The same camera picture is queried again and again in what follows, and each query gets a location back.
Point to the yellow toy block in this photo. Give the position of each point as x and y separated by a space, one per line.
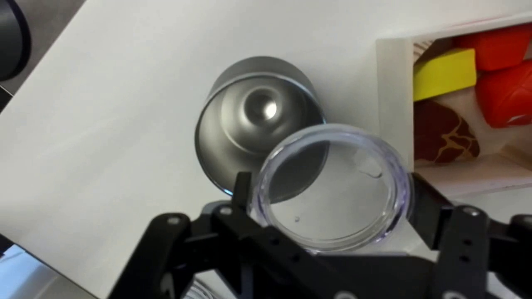
443 75

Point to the clear plastic cup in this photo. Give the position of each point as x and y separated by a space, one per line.
338 193

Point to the white box of toy food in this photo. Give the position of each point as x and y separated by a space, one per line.
396 93

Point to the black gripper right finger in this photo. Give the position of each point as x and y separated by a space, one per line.
476 254

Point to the red toy block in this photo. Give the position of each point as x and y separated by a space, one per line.
499 46
508 96

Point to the brown patterned toy block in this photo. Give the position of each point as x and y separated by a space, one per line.
443 133

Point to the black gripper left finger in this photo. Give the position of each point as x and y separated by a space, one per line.
177 254

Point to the dark round stool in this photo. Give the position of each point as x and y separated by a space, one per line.
10 38

